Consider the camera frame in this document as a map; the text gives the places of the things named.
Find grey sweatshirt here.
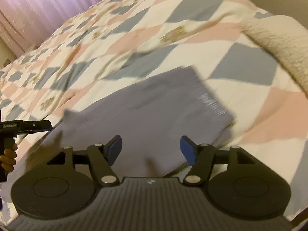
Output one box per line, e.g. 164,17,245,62
4,65,237,186

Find person's left hand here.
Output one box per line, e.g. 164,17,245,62
1,143,18,173

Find pink curtain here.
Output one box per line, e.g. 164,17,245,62
1,0,101,56

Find checkered pastel quilt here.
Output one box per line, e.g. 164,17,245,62
1,0,307,218

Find cream fluffy blanket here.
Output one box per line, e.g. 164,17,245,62
241,15,307,94

